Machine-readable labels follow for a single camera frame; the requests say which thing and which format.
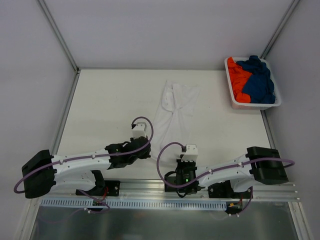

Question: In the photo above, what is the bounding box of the white t shirt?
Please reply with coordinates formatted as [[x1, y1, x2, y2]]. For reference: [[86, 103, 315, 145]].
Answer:
[[151, 80, 201, 160]]

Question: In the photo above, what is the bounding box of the white plastic basket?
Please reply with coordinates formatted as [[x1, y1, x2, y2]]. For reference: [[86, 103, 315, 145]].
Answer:
[[224, 55, 281, 111]]

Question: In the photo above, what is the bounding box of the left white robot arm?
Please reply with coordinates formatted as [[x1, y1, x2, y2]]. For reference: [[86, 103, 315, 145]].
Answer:
[[14, 136, 151, 199]]

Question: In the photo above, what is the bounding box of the right aluminium frame post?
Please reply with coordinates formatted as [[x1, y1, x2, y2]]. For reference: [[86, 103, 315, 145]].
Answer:
[[260, 0, 301, 59]]

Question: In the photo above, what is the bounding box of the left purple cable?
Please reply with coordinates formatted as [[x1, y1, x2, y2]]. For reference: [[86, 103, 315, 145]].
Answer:
[[13, 116, 155, 194]]

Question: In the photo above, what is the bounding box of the left aluminium frame post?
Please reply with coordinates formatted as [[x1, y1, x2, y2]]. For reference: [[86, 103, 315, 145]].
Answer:
[[36, 0, 80, 73]]

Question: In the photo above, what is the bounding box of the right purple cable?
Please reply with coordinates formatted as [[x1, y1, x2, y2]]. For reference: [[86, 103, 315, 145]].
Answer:
[[156, 141, 296, 189]]

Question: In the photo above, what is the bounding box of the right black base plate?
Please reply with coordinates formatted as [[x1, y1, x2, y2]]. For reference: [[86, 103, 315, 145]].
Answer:
[[208, 180, 252, 199]]

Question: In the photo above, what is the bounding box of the orange t shirt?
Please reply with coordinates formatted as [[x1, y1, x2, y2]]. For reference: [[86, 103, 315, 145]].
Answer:
[[227, 57, 252, 104]]

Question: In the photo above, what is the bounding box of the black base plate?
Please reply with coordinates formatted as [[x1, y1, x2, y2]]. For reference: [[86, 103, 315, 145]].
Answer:
[[84, 180, 121, 197], [208, 180, 252, 199]]

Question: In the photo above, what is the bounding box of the blue t shirt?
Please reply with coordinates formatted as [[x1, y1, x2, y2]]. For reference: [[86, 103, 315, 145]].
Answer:
[[236, 55, 276, 104]]

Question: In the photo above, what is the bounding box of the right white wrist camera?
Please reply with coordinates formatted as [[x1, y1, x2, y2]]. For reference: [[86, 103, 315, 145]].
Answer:
[[180, 144, 198, 162]]

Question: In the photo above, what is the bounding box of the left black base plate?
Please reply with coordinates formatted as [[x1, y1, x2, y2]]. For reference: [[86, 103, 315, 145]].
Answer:
[[84, 180, 121, 197]]

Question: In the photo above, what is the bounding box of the white slotted cable duct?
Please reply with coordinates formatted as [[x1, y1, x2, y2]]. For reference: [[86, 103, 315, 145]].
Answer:
[[40, 197, 227, 211]]

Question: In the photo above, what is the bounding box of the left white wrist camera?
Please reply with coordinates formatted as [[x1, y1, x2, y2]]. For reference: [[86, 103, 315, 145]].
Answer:
[[131, 122, 147, 139]]

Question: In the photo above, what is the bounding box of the aluminium mounting rail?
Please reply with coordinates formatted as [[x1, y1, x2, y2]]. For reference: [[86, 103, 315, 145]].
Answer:
[[43, 178, 301, 202]]

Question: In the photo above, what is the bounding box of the purple cable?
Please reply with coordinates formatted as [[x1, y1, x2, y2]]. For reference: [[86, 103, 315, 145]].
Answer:
[[156, 141, 296, 189], [13, 116, 155, 194]]

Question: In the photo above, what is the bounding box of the aluminium frame post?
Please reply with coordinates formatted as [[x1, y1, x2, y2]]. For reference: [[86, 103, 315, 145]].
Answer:
[[260, 0, 301, 59], [36, 0, 80, 73]]

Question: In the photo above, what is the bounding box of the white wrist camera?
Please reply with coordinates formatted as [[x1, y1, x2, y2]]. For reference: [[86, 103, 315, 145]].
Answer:
[[180, 144, 198, 162], [131, 122, 147, 139]]

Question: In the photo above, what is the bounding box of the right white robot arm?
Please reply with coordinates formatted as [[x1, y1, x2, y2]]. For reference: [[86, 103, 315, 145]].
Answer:
[[162, 144, 295, 199]]

